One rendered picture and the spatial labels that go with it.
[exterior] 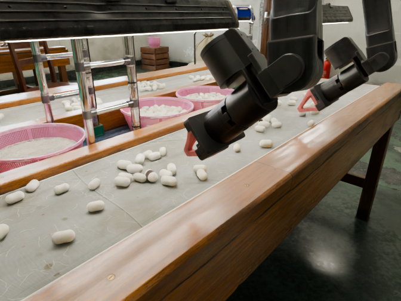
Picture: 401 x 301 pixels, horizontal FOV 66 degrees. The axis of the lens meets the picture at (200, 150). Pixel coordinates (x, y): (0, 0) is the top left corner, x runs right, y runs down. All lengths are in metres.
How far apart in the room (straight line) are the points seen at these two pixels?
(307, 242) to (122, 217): 1.29
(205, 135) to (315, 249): 1.32
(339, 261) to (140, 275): 1.35
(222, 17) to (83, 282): 0.69
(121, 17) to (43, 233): 0.41
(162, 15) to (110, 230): 0.45
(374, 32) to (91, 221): 0.74
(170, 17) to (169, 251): 0.50
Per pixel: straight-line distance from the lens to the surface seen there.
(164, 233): 0.50
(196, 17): 0.80
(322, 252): 1.71
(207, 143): 0.47
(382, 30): 0.87
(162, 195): 0.64
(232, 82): 0.44
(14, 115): 1.32
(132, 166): 0.72
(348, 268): 1.68
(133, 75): 0.91
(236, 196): 0.59
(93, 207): 0.61
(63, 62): 3.67
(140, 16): 0.69
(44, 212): 0.65
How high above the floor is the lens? 1.08
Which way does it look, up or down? 24 degrees down
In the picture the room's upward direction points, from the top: straight up
